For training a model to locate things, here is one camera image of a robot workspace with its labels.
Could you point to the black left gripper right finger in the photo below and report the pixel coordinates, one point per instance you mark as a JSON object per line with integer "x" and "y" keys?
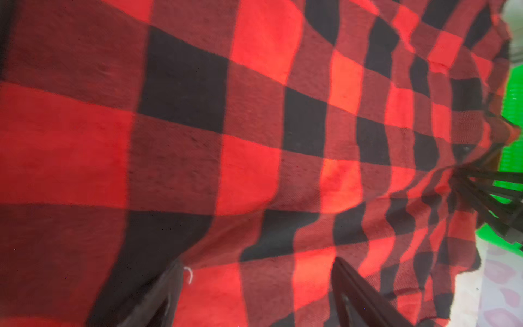
{"x": 355, "y": 297}

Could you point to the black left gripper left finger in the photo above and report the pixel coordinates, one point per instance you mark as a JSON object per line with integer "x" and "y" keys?
{"x": 159, "y": 305}

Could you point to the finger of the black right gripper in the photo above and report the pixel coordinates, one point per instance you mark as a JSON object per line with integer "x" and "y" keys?
{"x": 486, "y": 184}
{"x": 500, "y": 208}

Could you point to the red black plaid shirt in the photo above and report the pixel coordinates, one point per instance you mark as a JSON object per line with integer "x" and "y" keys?
{"x": 255, "y": 141}

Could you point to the green plastic basket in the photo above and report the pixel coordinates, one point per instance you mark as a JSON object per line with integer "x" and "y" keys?
{"x": 511, "y": 156}

